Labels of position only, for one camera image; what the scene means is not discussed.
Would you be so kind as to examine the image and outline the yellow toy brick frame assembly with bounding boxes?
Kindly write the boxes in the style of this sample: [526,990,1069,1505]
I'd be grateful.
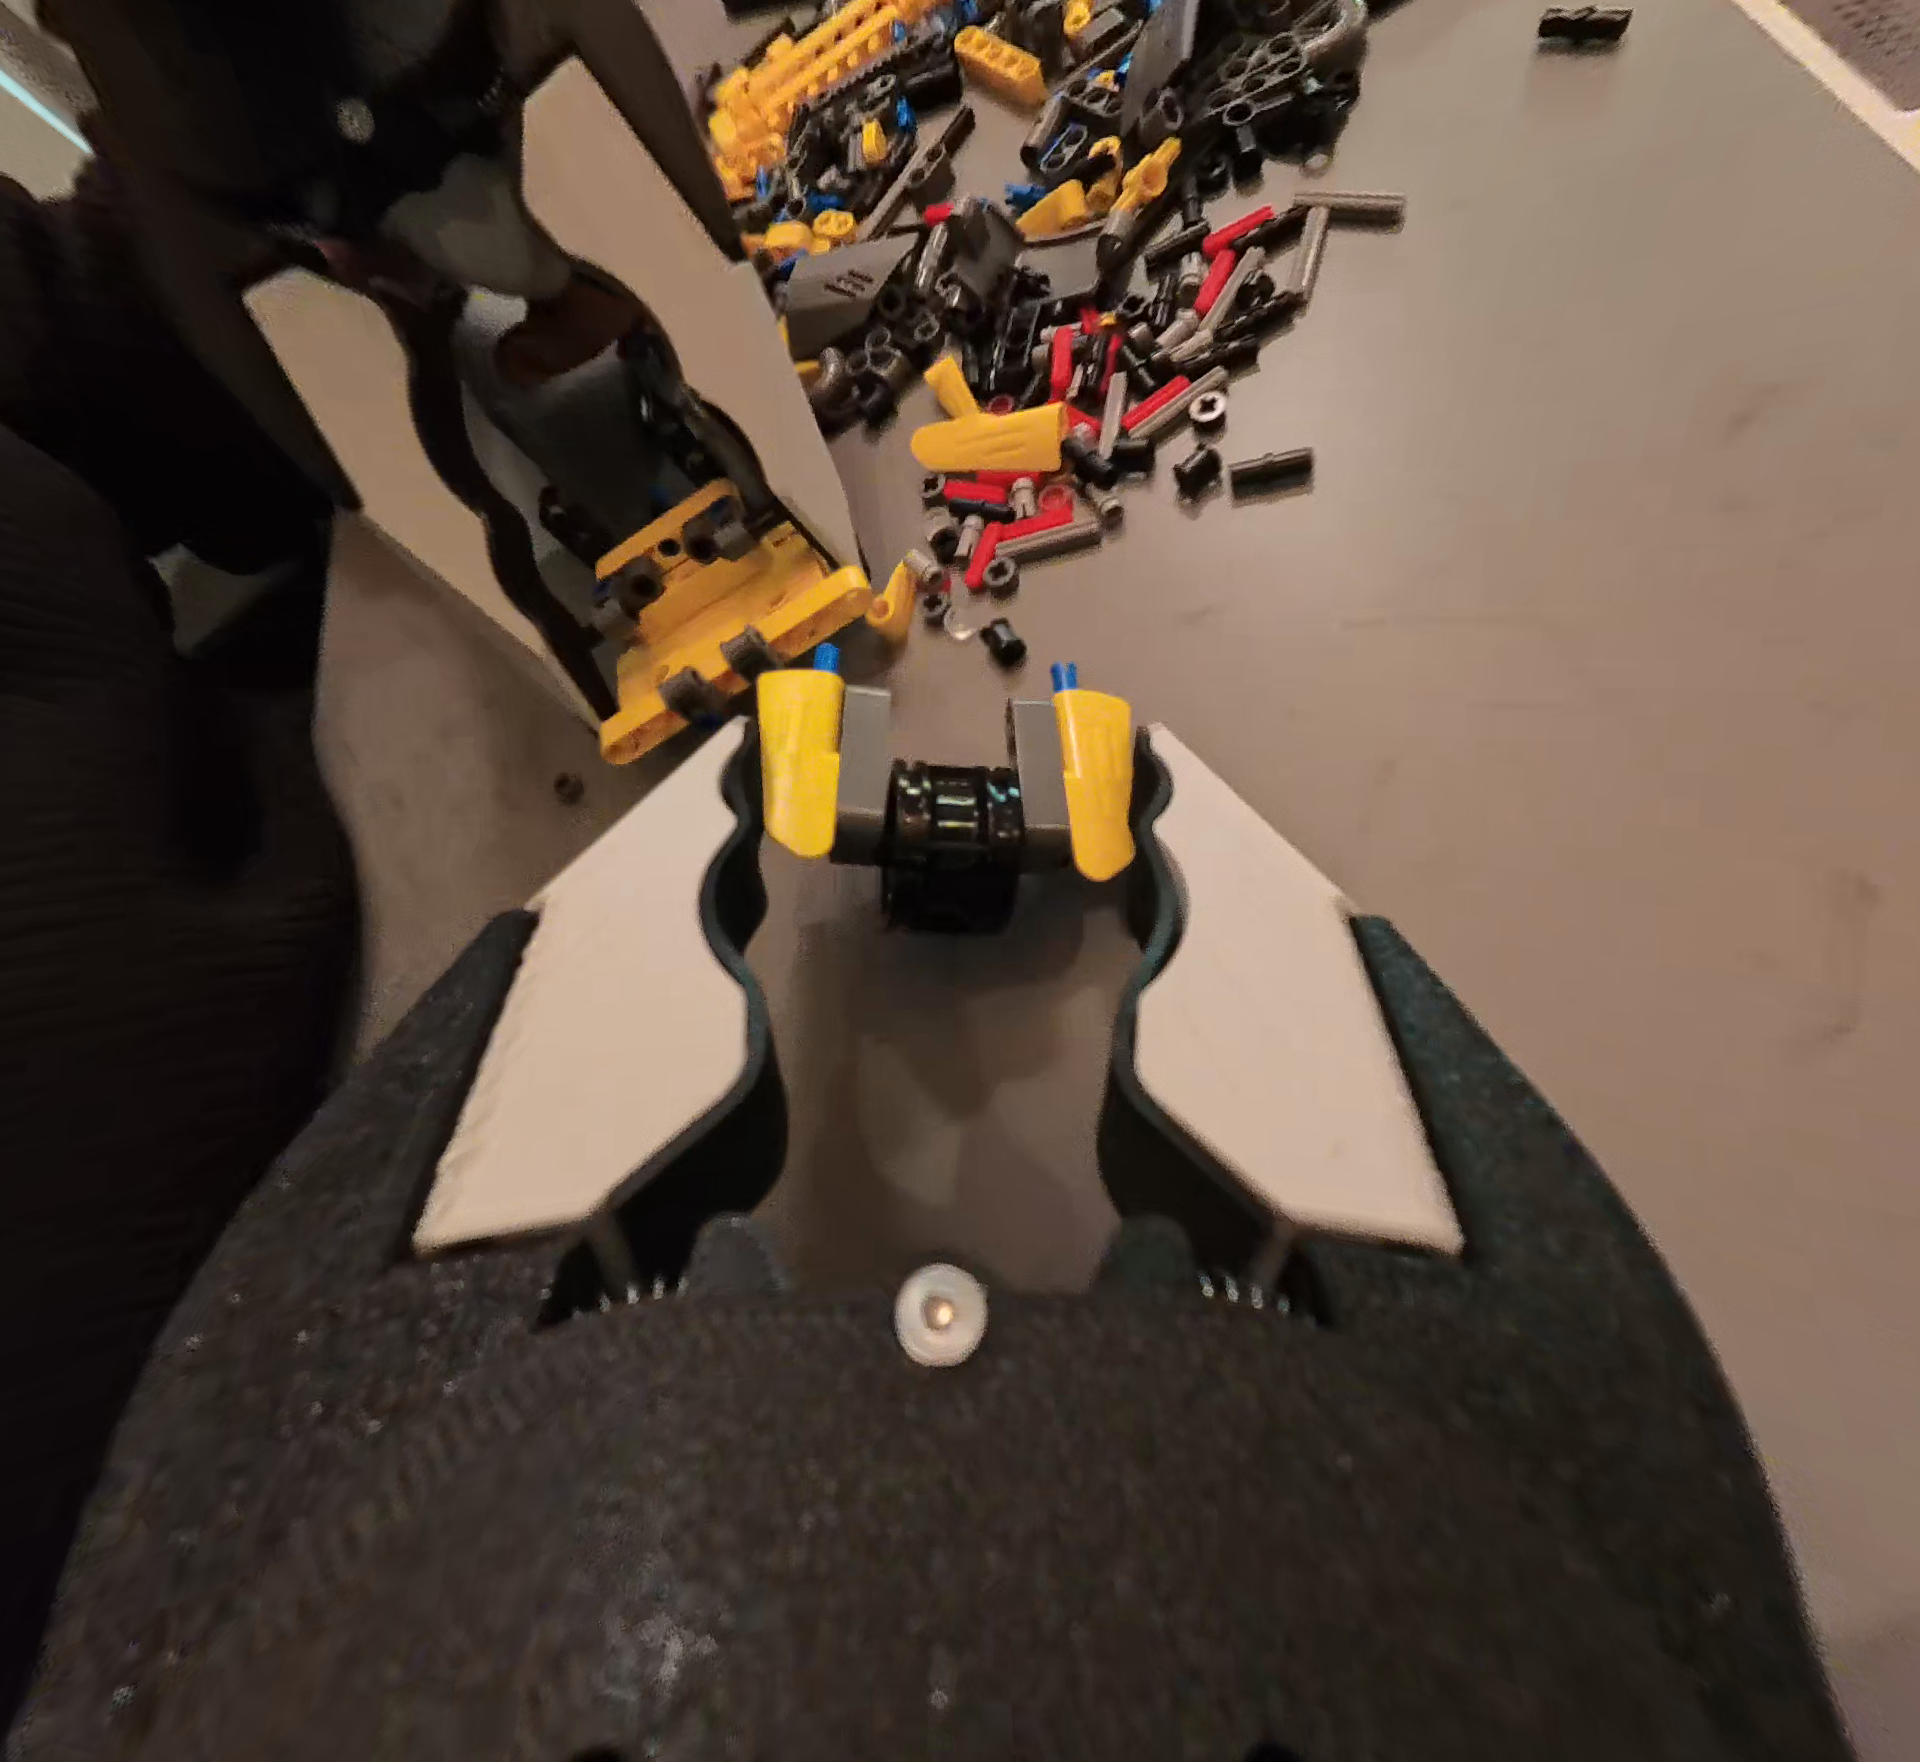
[538,336,873,763]

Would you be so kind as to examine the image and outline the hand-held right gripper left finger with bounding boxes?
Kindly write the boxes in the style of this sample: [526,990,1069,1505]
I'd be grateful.
[411,718,789,1285]

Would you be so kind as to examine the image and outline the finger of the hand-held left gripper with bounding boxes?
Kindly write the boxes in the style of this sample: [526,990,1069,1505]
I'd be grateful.
[242,261,616,727]
[509,50,872,593]

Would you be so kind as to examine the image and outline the pile of toy brick parts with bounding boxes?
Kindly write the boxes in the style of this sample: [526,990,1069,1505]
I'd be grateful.
[696,0,1665,668]

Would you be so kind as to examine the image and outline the person's left hand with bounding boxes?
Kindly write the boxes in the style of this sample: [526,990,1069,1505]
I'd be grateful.
[485,267,655,390]

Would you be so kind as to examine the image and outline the person's left forearm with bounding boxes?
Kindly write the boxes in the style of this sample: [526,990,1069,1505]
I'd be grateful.
[0,171,366,1644]

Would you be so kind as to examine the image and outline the black wheel assembly yellow panels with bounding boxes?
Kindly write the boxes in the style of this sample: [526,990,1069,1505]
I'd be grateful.
[755,658,1136,935]

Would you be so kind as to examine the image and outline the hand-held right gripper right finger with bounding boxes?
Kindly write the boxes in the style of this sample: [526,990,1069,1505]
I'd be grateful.
[1098,724,1465,1291]

